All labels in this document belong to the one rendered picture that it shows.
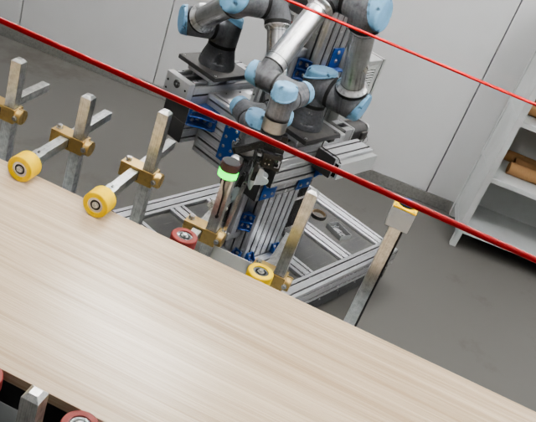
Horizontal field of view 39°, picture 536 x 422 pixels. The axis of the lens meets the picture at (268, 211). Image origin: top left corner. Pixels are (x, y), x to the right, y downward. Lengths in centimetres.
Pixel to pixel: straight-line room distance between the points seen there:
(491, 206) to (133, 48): 262
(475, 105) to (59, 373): 370
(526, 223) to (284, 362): 354
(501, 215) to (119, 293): 363
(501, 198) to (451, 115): 66
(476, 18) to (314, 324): 304
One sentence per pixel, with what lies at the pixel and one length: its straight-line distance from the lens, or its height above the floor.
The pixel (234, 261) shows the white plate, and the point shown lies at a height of 78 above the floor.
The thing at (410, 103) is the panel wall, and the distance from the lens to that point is 493.
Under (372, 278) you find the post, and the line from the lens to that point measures 226.
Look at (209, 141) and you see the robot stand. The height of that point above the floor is 76.
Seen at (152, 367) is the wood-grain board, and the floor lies 90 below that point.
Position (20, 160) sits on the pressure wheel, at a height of 97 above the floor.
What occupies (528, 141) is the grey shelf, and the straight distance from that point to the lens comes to 503.
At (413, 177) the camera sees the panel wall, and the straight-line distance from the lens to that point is 511.
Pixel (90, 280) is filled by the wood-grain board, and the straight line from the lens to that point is 197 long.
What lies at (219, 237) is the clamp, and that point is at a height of 86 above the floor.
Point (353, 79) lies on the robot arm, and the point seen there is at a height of 131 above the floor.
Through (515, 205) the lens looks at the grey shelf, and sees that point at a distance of 521.
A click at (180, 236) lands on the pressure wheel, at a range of 222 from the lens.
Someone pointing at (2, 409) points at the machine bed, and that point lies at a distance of 180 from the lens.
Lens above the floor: 213
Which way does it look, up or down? 29 degrees down
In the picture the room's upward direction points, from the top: 21 degrees clockwise
